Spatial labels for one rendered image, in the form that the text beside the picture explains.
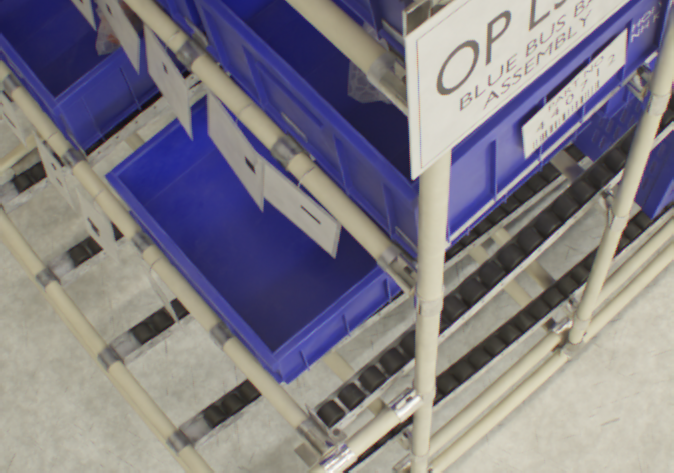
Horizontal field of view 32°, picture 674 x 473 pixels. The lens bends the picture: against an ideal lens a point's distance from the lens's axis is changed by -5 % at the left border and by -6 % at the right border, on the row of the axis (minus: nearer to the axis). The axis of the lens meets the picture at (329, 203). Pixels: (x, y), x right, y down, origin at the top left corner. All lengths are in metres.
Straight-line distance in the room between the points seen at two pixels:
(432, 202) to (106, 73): 0.75
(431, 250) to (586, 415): 1.26
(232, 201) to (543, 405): 0.91
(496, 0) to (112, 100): 1.02
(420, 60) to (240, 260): 0.91
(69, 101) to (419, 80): 0.93
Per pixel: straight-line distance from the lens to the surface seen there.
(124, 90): 1.85
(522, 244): 1.75
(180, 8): 1.53
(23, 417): 2.54
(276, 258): 1.75
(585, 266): 2.22
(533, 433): 2.43
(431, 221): 1.18
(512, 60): 1.02
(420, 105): 0.94
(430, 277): 1.30
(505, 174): 1.39
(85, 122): 1.84
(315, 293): 1.72
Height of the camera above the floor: 2.32
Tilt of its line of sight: 63 degrees down
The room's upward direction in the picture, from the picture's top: 7 degrees counter-clockwise
